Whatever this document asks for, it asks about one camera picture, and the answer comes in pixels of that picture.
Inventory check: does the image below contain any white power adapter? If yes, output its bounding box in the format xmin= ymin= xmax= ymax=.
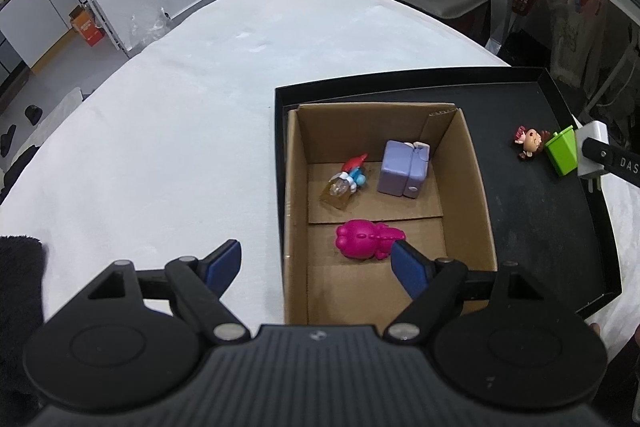
xmin=575 ymin=120 xmax=610 ymax=193

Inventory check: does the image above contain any red blue gnome bulb toy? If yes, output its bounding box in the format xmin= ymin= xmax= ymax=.
xmin=320 ymin=153 xmax=368 ymax=210

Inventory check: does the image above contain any brown-haired girl doll figurine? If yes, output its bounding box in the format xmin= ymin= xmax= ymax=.
xmin=514 ymin=126 xmax=551 ymax=160

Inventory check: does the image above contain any orange cardboard box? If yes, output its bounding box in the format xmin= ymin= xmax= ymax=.
xmin=70 ymin=5 xmax=104 ymax=46

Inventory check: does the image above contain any brown cardboard box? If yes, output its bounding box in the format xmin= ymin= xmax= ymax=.
xmin=282 ymin=103 xmax=497 ymax=329

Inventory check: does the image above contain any purple toy block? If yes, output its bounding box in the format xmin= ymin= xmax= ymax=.
xmin=378 ymin=140 xmax=431 ymax=199

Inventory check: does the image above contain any magenta plastic toy figure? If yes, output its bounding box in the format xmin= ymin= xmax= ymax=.
xmin=334 ymin=219 xmax=406 ymax=260

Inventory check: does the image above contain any black shallow tray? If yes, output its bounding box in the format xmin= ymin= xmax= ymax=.
xmin=274 ymin=66 xmax=622 ymax=317

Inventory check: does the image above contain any black cloth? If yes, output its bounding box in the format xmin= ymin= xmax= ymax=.
xmin=1 ymin=236 xmax=46 ymax=426

